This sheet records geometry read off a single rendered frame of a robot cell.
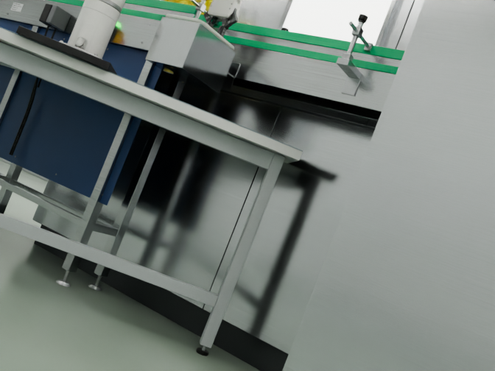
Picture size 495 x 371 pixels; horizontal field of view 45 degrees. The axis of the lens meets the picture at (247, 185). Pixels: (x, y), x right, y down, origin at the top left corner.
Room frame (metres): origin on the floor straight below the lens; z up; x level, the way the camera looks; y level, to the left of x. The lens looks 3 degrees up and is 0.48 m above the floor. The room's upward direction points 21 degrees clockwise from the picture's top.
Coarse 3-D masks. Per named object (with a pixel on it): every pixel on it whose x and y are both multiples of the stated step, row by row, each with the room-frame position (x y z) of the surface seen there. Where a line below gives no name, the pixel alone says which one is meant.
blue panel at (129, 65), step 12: (0, 24) 2.78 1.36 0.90; (12, 24) 2.73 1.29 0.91; (24, 24) 2.69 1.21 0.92; (48, 36) 2.58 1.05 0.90; (60, 36) 2.53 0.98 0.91; (108, 48) 2.36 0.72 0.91; (120, 48) 2.33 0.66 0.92; (108, 60) 2.35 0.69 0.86; (120, 60) 2.31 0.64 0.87; (132, 60) 2.28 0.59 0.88; (144, 60) 2.24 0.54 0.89; (120, 72) 2.30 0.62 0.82; (132, 72) 2.27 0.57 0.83; (156, 72) 2.20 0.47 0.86
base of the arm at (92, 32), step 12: (96, 0) 1.91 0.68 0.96; (84, 12) 1.92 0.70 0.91; (96, 12) 1.91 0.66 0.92; (108, 12) 1.93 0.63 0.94; (84, 24) 1.91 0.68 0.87; (96, 24) 1.92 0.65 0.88; (108, 24) 1.94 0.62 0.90; (72, 36) 1.93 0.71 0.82; (84, 36) 1.91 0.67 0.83; (96, 36) 1.92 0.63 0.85; (108, 36) 1.96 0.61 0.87; (84, 48) 1.91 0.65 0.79; (96, 48) 1.93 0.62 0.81
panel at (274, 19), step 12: (252, 0) 2.36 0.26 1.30; (264, 0) 2.33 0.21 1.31; (276, 0) 2.30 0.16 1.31; (288, 0) 2.27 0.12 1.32; (396, 0) 2.04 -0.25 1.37; (240, 12) 2.38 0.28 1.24; (252, 12) 2.35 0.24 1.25; (264, 12) 2.32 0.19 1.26; (276, 12) 2.29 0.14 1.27; (288, 12) 2.26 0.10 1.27; (252, 24) 2.34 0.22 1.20; (264, 24) 2.31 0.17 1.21; (276, 24) 2.28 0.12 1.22; (384, 24) 2.04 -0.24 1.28; (384, 36) 2.05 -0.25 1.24
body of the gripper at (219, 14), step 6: (216, 0) 2.03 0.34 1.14; (222, 0) 2.01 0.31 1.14; (228, 0) 2.00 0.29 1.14; (234, 0) 1.99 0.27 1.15; (240, 0) 2.02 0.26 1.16; (210, 6) 2.04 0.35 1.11; (216, 6) 2.02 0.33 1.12; (222, 6) 2.01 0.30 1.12; (228, 6) 2.00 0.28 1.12; (234, 6) 2.00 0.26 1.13; (240, 6) 2.03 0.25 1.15; (210, 12) 2.04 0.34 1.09; (216, 12) 2.02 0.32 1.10; (222, 12) 2.01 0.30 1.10; (228, 12) 1.99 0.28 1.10; (228, 18) 2.03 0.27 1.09
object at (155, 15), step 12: (48, 0) 2.63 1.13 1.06; (60, 0) 2.58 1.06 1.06; (72, 0) 2.54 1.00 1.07; (84, 0) 2.51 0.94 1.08; (132, 0) 2.35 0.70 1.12; (144, 0) 2.31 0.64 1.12; (156, 0) 2.28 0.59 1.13; (132, 12) 2.33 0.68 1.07; (144, 12) 2.30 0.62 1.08; (156, 12) 2.27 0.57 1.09; (168, 12) 2.24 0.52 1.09; (180, 12) 2.20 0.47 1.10; (192, 12) 2.17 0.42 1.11
